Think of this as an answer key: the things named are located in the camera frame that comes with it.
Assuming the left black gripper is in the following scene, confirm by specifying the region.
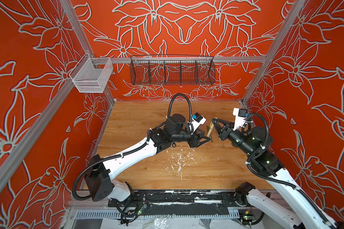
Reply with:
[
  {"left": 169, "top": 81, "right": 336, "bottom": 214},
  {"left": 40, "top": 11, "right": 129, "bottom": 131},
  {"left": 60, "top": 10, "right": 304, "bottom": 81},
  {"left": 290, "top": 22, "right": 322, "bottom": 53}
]
[{"left": 171, "top": 124, "right": 211, "bottom": 148}]

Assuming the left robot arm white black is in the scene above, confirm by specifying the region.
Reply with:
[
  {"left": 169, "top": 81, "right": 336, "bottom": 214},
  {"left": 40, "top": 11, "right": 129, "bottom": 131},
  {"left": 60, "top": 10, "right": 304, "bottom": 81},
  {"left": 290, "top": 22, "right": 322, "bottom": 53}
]
[{"left": 84, "top": 113, "right": 210, "bottom": 202}]

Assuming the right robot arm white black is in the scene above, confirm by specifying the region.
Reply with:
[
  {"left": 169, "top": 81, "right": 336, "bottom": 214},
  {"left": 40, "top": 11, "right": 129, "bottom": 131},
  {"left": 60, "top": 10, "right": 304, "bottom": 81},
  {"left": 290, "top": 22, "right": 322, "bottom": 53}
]
[{"left": 212, "top": 114, "right": 344, "bottom": 229}]

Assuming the clear plastic bin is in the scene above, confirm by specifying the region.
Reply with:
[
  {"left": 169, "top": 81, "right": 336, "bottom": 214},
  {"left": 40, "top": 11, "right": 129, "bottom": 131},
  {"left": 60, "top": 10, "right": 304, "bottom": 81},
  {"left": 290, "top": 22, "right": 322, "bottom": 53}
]
[{"left": 69, "top": 53, "right": 114, "bottom": 93}]

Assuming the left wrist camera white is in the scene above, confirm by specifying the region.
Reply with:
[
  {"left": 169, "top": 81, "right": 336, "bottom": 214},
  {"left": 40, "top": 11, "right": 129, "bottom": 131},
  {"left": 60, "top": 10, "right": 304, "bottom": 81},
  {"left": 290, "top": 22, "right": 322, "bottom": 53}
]
[{"left": 189, "top": 113, "right": 206, "bottom": 134}]

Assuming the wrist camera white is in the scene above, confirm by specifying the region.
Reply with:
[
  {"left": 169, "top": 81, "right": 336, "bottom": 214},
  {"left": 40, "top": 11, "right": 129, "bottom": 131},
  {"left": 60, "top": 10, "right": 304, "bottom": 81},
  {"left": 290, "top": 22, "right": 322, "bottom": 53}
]
[
  {"left": 189, "top": 113, "right": 206, "bottom": 134},
  {"left": 233, "top": 108, "right": 250, "bottom": 131}
]

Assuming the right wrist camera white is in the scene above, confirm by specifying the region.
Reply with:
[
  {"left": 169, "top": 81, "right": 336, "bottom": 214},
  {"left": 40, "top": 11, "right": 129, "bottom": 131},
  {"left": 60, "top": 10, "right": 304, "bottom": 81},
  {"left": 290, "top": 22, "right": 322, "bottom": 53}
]
[{"left": 233, "top": 108, "right": 250, "bottom": 131}]

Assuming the black wire mesh basket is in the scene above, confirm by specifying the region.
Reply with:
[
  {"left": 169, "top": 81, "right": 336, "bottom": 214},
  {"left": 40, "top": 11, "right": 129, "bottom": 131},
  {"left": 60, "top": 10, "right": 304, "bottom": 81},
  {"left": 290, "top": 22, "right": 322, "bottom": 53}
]
[{"left": 130, "top": 54, "right": 217, "bottom": 86}]

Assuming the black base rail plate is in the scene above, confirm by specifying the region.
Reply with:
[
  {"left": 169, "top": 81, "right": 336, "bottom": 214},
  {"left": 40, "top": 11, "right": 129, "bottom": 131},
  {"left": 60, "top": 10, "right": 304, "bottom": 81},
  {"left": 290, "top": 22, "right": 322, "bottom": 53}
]
[{"left": 107, "top": 189, "right": 261, "bottom": 208}]

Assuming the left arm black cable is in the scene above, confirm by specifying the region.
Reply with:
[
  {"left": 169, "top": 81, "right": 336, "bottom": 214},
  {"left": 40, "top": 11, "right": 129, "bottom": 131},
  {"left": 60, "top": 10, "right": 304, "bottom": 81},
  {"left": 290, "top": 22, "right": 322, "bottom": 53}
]
[{"left": 71, "top": 93, "right": 193, "bottom": 201}]

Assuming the aluminium frame rail back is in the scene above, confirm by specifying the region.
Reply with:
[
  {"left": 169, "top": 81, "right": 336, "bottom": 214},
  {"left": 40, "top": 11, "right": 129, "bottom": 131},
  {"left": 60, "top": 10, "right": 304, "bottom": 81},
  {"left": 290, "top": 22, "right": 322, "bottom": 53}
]
[{"left": 91, "top": 56, "right": 267, "bottom": 65}]

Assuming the aluminium frame rail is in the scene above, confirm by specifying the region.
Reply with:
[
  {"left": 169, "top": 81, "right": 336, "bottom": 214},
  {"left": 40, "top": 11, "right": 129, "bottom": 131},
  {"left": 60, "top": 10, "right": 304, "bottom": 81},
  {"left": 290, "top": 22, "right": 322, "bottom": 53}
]
[
  {"left": 91, "top": 56, "right": 267, "bottom": 65},
  {"left": 0, "top": 79, "right": 75, "bottom": 193},
  {"left": 240, "top": 1, "right": 305, "bottom": 107}
]

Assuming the aluminium frame rail left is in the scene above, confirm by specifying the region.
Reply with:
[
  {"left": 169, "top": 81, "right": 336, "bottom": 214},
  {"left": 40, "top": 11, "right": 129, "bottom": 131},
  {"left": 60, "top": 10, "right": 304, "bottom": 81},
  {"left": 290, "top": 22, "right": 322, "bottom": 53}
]
[{"left": 0, "top": 79, "right": 75, "bottom": 193}]

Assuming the aluminium frame rail right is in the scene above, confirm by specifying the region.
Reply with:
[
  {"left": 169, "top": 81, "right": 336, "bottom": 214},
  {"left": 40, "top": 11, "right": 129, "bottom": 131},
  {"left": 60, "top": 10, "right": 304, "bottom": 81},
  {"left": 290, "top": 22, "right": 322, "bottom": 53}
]
[{"left": 240, "top": 1, "right": 305, "bottom": 107}]

